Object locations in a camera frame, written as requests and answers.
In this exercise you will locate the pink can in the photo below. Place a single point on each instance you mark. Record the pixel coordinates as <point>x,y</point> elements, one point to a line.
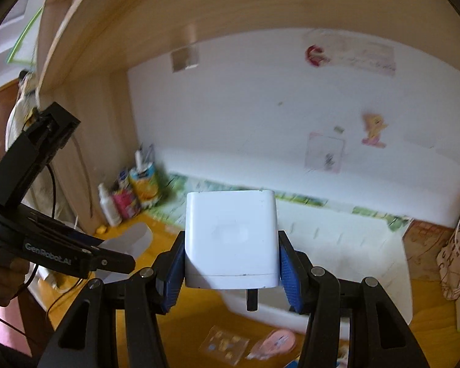
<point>127,204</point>

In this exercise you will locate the brown patterned mat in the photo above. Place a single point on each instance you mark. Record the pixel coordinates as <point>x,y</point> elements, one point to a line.
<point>425,249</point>

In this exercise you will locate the white lace curtain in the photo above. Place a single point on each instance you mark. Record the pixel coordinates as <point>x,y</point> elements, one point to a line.
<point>23,130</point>

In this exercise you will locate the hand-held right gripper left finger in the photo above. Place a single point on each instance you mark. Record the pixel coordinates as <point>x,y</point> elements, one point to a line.
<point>174,276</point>

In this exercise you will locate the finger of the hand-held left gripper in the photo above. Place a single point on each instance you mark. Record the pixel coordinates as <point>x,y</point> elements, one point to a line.
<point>111,262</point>

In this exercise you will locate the pink square wall note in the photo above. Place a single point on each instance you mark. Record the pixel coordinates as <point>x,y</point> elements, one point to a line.
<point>326,153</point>

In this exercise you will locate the clear tape patch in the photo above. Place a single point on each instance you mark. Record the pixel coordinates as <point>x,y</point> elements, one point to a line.
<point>184,55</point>

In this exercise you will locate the brown wooden door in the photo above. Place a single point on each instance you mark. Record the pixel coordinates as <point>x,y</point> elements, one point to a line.
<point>0,122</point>

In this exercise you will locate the clear box with yellow stickers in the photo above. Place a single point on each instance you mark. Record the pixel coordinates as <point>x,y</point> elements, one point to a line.
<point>224,345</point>

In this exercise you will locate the white plastic holder piece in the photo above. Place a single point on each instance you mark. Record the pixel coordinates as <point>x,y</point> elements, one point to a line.
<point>132,239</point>

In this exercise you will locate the long clear tape strip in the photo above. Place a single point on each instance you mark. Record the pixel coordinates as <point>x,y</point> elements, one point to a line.
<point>352,53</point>

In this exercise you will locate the orange juice carton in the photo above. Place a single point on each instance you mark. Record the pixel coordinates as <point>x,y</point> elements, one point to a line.
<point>147,184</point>

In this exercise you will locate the wooden shelf unit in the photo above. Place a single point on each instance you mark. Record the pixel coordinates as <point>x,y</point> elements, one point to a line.
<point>214,0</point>

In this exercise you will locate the white power adapter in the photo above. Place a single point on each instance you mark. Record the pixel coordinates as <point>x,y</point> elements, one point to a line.
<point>232,237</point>

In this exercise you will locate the white spray bottle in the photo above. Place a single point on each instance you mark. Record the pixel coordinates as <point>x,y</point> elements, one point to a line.
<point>110,207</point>

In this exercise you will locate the white plastic storage bin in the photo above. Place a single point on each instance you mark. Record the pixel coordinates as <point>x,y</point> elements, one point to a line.
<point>349,260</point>

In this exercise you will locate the yellow cartoon wall sticker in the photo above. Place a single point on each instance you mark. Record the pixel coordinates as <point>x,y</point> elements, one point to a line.
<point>375,130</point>

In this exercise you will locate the green grape print board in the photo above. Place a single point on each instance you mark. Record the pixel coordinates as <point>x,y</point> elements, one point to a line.
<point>176,199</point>

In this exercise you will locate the red wall sticker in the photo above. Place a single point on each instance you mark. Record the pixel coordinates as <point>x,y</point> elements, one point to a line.
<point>316,55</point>

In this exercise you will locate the pink correction tape dispenser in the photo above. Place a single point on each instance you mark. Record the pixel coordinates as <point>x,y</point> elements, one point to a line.
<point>274,343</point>

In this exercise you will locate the person's left hand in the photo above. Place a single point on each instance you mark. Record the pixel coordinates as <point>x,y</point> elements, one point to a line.
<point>5,280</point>

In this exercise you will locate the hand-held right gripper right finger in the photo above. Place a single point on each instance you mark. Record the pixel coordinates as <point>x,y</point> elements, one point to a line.
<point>291,280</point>

